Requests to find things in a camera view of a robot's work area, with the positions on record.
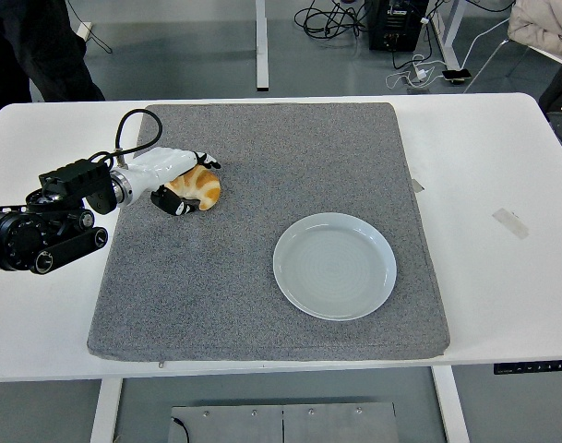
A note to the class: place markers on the black computer tower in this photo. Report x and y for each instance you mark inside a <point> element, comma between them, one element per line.
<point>393,25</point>

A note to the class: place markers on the grey fabric mat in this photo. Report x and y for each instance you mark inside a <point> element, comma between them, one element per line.
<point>262,138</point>

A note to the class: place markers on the white table leg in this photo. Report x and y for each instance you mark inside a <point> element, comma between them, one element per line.
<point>106,410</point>
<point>451,406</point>

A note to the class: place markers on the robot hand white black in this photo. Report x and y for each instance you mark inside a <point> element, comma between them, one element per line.
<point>163,164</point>

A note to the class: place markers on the beige padded jacket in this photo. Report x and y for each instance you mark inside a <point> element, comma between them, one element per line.
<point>543,23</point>

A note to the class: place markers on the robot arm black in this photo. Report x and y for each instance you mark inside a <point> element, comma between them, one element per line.
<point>22,237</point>

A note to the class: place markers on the black smartphone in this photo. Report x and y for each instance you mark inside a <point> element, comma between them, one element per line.
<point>457,75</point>

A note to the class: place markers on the black garment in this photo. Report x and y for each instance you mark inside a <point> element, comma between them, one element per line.
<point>561,106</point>

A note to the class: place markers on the black table control panel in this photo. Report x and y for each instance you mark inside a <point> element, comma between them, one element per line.
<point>534,367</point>

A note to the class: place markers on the croissant bread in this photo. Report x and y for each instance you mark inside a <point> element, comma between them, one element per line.
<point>206,184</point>

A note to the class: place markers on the person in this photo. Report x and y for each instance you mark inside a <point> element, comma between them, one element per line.
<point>36,46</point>

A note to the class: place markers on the pale grey round plate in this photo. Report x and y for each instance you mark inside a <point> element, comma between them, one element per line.
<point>333,267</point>

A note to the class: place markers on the grey metal plate with screws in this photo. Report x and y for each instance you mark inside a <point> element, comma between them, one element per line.
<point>308,424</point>

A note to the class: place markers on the small grey tape piece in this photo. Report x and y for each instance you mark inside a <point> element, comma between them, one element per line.
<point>417,184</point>

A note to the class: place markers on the white background desk leg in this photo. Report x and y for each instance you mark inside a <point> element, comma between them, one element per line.
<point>261,44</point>

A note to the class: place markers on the large grey tape strip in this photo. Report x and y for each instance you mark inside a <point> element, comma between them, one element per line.
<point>510,223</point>

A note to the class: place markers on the white slanted desk leg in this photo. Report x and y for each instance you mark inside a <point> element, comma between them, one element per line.
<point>450,37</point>

